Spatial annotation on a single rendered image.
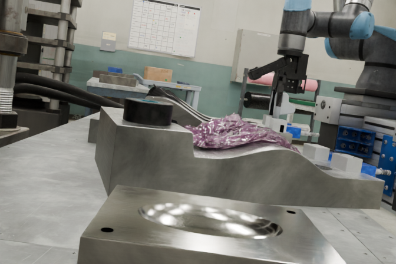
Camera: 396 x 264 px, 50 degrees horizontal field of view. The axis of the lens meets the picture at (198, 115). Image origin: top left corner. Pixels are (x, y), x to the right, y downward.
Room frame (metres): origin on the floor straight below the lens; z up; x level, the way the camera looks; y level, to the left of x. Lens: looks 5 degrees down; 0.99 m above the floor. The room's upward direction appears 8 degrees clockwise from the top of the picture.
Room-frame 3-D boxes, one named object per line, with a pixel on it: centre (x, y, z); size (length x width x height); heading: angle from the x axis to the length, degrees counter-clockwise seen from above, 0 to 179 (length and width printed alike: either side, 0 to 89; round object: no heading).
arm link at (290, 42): (1.23, -0.23, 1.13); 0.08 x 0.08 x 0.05
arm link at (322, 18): (1.30, -0.31, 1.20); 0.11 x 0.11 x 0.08; 55
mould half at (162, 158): (0.82, -0.08, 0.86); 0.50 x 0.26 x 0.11; 109
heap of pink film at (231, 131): (0.83, -0.08, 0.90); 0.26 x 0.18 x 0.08; 109
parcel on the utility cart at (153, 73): (7.10, 0.76, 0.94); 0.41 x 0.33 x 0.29; 110
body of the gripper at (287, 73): (1.23, -0.24, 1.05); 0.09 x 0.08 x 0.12; 91
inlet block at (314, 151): (0.97, -0.32, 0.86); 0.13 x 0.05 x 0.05; 109
